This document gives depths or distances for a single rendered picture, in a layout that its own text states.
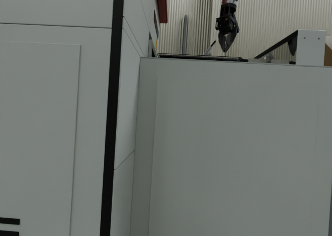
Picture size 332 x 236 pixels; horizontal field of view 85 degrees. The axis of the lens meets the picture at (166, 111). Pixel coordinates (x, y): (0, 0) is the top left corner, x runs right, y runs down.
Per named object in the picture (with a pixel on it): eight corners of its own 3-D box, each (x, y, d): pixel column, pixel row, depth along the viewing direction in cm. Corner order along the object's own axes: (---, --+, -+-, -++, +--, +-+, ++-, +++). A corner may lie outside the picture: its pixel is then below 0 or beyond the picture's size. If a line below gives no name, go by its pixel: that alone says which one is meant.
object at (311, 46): (296, 69, 62) (298, 28, 62) (237, 88, 117) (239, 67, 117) (324, 70, 62) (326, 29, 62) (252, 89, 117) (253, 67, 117)
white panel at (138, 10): (111, 27, 38) (123, -163, 38) (152, 84, 120) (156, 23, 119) (126, 28, 38) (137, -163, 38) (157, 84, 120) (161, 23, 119)
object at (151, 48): (146, 61, 75) (147, 38, 75) (155, 79, 119) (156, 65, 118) (150, 61, 75) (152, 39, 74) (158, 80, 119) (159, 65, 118)
